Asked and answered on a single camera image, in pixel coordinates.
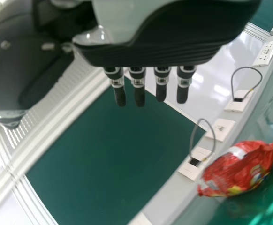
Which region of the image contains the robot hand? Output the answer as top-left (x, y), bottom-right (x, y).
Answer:
top-left (0, 0), bottom-right (263, 129)

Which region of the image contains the red biscuit packet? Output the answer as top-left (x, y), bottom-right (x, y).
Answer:
top-left (197, 137), bottom-right (273, 198)

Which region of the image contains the white data socket plate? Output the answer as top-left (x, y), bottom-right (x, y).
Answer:
top-left (204, 118), bottom-right (236, 143)
top-left (178, 146), bottom-right (213, 181)
top-left (223, 89), bottom-right (255, 113)

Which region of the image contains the white socket strip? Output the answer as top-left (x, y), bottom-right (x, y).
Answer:
top-left (252, 40), bottom-right (273, 68)

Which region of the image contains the grey looped cable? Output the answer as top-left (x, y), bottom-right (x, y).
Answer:
top-left (231, 67), bottom-right (263, 100)
top-left (188, 118), bottom-right (217, 162)

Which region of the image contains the grey cable trunking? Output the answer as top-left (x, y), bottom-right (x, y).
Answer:
top-left (127, 39), bottom-right (273, 225)

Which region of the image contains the aluminium workbench frame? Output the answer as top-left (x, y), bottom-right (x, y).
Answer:
top-left (0, 77), bottom-right (128, 225)

